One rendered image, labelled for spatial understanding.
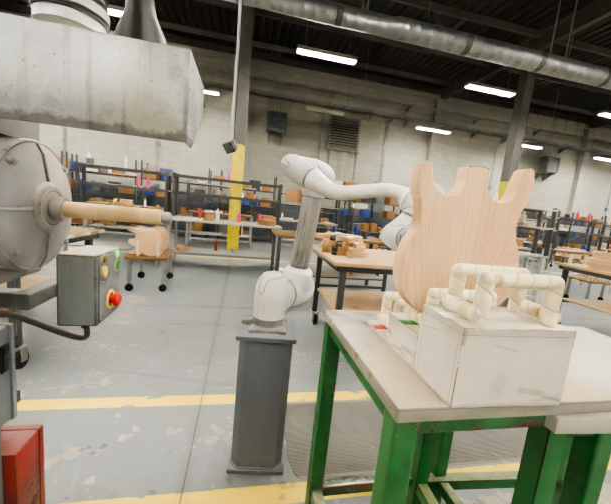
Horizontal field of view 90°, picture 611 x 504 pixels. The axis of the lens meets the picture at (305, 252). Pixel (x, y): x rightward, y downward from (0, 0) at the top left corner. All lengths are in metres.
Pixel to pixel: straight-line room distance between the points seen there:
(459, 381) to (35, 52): 0.90
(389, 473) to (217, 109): 11.83
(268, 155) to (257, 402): 10.73
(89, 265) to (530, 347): 1.07
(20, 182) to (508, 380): 1.00
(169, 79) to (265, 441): 1.55
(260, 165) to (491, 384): 11.34
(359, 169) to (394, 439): 12.08
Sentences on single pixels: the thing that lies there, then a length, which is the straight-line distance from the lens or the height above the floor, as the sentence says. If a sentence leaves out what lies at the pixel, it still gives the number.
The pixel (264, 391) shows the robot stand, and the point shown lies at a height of 0.43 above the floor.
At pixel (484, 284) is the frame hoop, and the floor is 1.19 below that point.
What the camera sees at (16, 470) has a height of 0.57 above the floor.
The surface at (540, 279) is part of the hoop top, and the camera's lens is 0.79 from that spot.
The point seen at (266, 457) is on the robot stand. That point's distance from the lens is 1.81.
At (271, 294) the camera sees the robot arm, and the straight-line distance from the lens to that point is 1.45.
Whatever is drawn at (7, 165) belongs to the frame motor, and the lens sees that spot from 0.73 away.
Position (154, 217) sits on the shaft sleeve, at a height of 1.25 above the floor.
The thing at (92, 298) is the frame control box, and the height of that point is 1.00.
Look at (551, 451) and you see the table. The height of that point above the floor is 0.78.
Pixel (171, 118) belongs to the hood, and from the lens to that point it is 0.58.
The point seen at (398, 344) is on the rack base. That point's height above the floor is 0.96.
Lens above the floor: 1.30
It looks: 8 degrees down
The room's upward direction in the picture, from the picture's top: 6 degrees clockwise
